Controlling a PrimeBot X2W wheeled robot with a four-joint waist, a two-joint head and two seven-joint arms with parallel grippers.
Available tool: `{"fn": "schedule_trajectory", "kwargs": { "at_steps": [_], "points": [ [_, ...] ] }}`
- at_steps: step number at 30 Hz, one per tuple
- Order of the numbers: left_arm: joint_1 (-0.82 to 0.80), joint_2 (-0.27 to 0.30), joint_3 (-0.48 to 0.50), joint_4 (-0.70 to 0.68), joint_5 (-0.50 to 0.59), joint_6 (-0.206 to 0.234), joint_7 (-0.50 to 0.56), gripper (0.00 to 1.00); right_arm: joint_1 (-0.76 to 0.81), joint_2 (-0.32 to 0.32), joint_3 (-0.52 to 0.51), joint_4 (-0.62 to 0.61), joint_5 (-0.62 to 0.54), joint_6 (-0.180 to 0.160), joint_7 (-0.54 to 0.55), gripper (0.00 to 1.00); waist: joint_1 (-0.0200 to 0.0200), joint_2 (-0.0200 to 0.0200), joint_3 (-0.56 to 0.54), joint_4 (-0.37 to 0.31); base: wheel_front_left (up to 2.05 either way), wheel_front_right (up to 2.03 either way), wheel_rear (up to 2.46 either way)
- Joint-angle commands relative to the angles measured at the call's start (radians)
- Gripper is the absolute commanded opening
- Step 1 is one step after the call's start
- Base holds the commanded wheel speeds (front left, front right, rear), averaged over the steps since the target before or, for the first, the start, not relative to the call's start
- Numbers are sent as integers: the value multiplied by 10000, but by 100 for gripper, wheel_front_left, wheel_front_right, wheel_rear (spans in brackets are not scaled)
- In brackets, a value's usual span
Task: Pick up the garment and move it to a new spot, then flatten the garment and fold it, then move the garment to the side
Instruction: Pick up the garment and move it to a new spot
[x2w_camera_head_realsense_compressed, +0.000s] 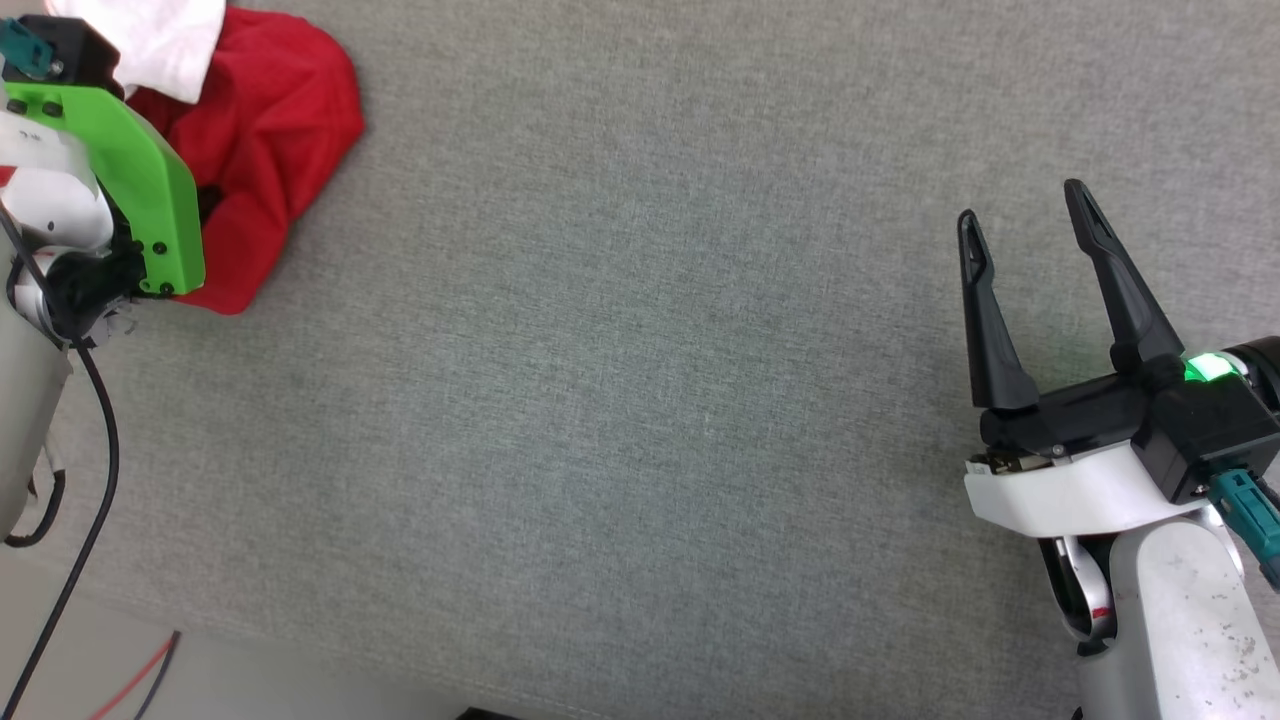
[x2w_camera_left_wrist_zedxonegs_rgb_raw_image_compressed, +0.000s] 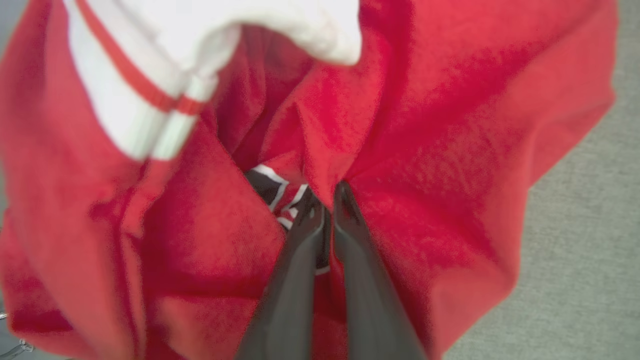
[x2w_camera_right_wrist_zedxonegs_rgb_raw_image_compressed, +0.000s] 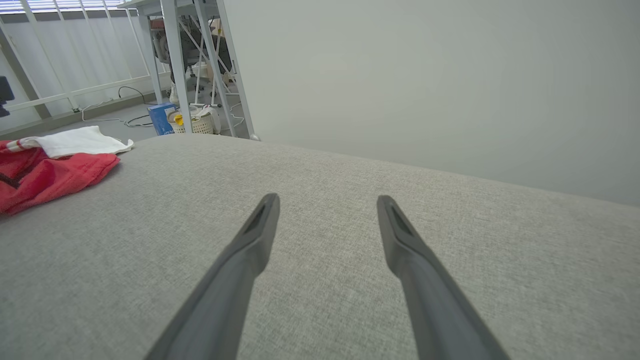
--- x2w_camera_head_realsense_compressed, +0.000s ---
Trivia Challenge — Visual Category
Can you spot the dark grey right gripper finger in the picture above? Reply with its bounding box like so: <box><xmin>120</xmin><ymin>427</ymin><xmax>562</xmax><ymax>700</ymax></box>
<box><xmin>956</xmin><ymin>208</ymin><xmax>1040</xmax><ymax>412</ymax></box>
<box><xmin>1062</xmin><ymin>178</ymin><xmax>1187</xmax><ymax>377</ymax></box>

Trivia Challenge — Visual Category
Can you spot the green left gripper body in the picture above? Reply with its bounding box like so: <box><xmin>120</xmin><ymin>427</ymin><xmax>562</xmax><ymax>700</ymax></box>
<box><xmin>0</xmin><ymin>84</ymin><xmax>207</xmax><ymax>299</ymax></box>

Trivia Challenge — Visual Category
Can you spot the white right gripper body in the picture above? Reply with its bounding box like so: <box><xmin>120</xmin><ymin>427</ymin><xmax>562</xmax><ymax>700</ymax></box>
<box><xmin>964</xmin><ymin>374</ymin><xmax>1217</xmax><ymax>537</ymax></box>

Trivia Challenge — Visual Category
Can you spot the red white basketball jersey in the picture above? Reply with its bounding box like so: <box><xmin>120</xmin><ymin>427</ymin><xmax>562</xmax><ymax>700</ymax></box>
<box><xmin>44</xmin><ymin>0</ymin><xmax>367</xmax><ymax>317</ymax></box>

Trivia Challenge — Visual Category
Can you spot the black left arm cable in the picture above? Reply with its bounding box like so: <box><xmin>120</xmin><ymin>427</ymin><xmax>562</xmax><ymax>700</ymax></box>
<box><xmin>0</xmin><ymin>205</ymin><xmax>121</xmax><ymax>720</ymax></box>

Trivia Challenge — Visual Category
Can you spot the thin red floor cable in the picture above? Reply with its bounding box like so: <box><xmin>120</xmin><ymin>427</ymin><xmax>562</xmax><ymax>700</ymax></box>
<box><xmin>90</xmin><ymin>632</ymin><xmax>179</xmax><ymax>720</ymax></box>

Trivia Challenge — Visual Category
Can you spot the thin black floor cable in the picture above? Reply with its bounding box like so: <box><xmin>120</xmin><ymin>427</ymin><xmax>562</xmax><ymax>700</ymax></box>
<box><xmin>134</xmin><ymin>632</ymin><xmax>184</xmax><ymax>720</ymax></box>

